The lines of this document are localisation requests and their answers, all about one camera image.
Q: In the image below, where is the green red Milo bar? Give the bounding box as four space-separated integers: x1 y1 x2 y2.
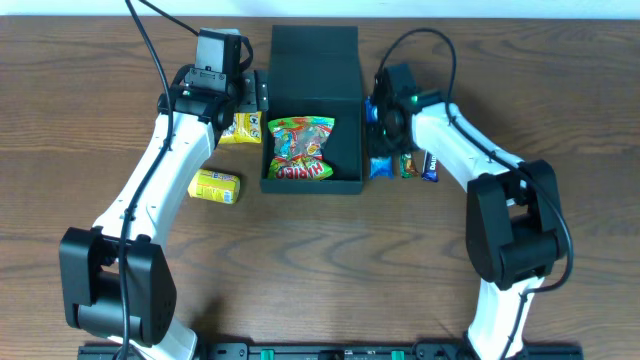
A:
400 153 419 178

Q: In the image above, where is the colourful Haribo gummy bag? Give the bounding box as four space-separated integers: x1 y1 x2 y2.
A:
267 116 335 180

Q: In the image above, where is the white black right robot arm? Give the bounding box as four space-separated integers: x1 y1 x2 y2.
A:
367 64 572 359

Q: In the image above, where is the blue Dairy Milk bar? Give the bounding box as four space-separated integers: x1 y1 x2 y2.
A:
421 151 439 183

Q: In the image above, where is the black open cardboard box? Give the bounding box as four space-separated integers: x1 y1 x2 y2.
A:
260 25 364 195

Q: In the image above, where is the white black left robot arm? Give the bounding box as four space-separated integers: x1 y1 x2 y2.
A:
59 65 269 359

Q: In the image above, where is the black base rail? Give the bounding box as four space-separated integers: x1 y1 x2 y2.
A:
77 342 584 360

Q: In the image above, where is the yellow candy canister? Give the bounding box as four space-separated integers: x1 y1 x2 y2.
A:
187 169 241 204

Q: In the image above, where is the yellow snack bag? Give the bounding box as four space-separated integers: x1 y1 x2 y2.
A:
219 112 262 144

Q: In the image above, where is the blue Oreo cookie pack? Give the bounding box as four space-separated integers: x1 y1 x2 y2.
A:
364 97 394 179

